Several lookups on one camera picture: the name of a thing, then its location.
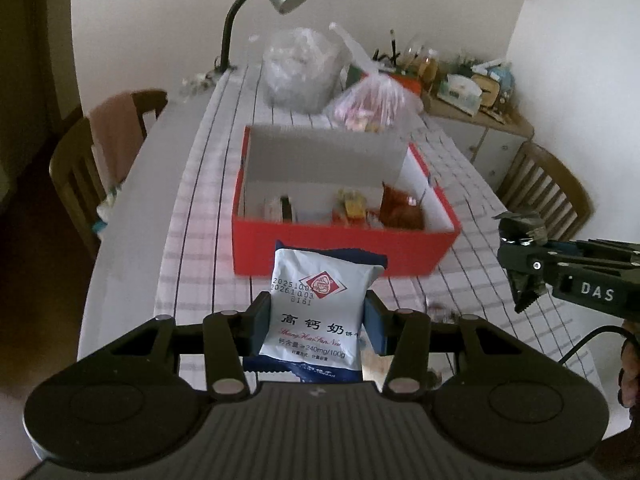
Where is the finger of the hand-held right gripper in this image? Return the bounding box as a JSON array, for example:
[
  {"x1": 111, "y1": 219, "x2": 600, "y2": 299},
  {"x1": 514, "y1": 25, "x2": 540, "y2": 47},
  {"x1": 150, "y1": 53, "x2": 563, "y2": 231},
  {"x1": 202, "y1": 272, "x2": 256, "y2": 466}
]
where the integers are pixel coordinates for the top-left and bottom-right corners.
[
  {"x1": 544, "y1": 237, "x2": 640, "y2": 266},
  {"x1": 496, "y1": 241, "x2": 557, "y2": 287}
]

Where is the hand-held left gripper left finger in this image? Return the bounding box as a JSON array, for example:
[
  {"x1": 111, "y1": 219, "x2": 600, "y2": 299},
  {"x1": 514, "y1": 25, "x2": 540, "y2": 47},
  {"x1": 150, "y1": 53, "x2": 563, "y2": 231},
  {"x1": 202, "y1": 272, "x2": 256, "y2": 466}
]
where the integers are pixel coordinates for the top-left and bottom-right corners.
[{"x1": 105, "y1": 291, "x2": 274, "y2": 397}]

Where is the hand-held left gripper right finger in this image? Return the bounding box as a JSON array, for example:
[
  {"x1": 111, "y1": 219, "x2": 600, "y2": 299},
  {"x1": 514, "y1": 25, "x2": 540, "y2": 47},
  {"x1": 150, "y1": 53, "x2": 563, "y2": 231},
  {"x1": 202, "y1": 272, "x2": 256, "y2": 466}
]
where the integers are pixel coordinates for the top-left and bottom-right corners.
[{"x1": 364, "y1": 291, "x2": 529, "y2": 397}]

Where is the white blue biscuit packet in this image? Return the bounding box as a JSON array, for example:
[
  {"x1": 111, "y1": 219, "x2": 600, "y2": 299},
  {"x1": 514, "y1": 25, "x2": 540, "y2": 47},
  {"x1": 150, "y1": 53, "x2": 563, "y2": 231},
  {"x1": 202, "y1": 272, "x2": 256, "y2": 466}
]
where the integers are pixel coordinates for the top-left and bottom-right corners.
[{"x1": 243, "y1": 239, "x2": 389, "y2": 382}]

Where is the red cardboard box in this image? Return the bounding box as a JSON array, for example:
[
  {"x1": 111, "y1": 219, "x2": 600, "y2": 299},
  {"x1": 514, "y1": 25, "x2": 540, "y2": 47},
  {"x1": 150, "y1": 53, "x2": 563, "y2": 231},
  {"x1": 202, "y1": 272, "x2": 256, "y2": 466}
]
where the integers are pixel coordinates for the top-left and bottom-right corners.
[{"x1": 231, "y1": 126, "x2": 462, "y2": 277}]

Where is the silver black-edged snack packet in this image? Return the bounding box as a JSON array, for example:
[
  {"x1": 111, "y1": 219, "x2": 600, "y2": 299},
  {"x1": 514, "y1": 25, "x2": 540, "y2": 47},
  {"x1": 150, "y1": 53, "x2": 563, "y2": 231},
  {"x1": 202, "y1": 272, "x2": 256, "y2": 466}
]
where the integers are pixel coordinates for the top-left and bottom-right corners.
[{"x1": 261, "y1": 194, "x2": 297, "y2": 222}]

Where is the brown snack packet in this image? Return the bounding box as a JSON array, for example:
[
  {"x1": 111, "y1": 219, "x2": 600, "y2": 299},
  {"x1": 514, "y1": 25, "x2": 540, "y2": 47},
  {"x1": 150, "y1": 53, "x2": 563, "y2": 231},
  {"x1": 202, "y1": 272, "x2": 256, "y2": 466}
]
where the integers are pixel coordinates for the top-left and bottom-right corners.
[{"x1": 379, "y1": 182, "x2": 427, "y2": 231}]

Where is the yellow snack packet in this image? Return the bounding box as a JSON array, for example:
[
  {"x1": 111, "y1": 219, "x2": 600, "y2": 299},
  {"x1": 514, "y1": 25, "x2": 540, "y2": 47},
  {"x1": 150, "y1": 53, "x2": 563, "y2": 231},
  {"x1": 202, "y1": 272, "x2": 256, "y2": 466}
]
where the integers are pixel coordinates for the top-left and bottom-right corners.
[{"x1": 332, "y1": 188, "x2": 370, "y2": 226}]

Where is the person's right hand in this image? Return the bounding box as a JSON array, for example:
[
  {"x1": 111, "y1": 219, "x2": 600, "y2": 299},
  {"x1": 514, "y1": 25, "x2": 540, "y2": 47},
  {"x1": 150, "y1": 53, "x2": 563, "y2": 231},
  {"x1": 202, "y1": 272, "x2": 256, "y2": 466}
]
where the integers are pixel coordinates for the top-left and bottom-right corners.
[{"x1": 618, "y1": 336, "x2": 640, "y2": 407}]

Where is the low wooden cabinet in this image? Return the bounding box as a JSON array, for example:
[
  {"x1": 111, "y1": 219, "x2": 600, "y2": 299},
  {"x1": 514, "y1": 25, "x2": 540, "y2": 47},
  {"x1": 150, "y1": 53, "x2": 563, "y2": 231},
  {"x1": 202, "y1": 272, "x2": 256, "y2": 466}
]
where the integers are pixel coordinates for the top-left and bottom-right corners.
[{"x1": 424, "y1": 94, "x2": 535, "y2": 192}]

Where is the checked tablecloth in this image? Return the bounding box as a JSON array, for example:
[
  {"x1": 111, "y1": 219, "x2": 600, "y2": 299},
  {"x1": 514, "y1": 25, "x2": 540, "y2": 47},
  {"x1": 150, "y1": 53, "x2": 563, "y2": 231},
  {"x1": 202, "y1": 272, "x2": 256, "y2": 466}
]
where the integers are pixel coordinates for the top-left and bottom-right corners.
[{"x1": 154, "y1": 64, "x2": 602, "y2": 392}]

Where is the tissue box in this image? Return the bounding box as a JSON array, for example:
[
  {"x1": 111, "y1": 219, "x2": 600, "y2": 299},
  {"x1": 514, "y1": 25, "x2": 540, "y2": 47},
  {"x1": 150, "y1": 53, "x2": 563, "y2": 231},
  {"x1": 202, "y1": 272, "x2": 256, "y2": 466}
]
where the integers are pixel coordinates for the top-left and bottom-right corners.
[{"x1": 437, "y1": 73, "x2": 484, "y2": 112}]

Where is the patterned seat cloth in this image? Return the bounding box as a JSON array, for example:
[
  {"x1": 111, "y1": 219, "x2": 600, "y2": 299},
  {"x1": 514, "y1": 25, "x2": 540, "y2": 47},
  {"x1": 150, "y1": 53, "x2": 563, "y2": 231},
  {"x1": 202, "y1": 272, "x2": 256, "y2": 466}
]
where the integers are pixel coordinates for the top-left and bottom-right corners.
[{"x1": 92, "y1": 184, "x2": 124, "y2": 234}]

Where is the orange box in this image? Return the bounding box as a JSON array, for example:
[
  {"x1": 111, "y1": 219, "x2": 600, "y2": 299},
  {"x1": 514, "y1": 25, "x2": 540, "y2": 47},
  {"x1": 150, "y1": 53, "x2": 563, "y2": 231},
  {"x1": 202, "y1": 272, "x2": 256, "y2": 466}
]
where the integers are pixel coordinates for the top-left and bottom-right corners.
[{"x1": 389, "y1": 74, "x2": 424, "y2": 97}]

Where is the yellow liquid bottle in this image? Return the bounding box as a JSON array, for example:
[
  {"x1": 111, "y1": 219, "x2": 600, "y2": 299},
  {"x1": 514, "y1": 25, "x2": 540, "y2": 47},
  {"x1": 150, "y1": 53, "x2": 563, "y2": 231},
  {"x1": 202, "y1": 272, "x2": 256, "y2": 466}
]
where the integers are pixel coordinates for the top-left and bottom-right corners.
[{"x1": 419, "y1": 52, "x2": 442, "y2": 84}]

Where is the pink plastic bag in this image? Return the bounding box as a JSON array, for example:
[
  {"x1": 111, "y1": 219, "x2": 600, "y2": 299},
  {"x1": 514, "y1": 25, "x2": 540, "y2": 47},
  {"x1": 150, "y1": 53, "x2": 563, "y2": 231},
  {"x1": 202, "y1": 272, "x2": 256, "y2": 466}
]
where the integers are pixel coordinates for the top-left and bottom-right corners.
[{"x1": 324, "y1": 22, "x2": 424, "y2": 134}]

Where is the pink towel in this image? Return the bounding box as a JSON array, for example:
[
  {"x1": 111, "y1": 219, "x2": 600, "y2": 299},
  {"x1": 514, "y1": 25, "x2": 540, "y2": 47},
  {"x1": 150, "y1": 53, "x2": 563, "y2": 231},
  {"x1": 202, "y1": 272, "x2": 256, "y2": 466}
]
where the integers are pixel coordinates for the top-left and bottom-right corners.
[{"x1": 88, "y1": 93, "x2": 146, "y2": 184}]

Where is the wooden chair with towel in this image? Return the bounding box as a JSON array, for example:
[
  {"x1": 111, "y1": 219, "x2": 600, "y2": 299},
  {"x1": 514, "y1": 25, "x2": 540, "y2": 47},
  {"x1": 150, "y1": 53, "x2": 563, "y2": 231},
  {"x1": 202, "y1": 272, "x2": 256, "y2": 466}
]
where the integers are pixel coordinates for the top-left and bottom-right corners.
[{"x1": 48, "y1": 89, "x2": 169, "y2": 262}]

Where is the small table clutter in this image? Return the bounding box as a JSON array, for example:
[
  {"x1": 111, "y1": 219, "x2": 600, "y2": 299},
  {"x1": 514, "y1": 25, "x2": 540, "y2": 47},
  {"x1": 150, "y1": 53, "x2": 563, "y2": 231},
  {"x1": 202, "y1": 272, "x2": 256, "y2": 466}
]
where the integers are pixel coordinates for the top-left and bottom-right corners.
[{"x1": 181, "y1": 71, "x2": 214, "y2": 94}]

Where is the clear plastic bag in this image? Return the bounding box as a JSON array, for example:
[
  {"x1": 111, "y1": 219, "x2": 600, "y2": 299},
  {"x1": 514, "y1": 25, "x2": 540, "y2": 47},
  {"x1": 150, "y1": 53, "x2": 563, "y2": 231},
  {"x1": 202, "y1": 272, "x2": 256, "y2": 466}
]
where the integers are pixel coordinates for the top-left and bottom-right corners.
[{"x1": 262, "y1": 27, "x2": 354, "y2": 111}]

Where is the black cable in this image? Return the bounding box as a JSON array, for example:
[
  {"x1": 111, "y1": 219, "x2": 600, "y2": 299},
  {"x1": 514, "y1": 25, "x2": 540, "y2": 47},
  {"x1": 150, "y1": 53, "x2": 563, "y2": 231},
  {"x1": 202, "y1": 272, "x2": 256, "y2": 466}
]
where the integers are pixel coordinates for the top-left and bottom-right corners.
[{"x1": 556, "y1": 324, "x2": 637, "y2": 367}]

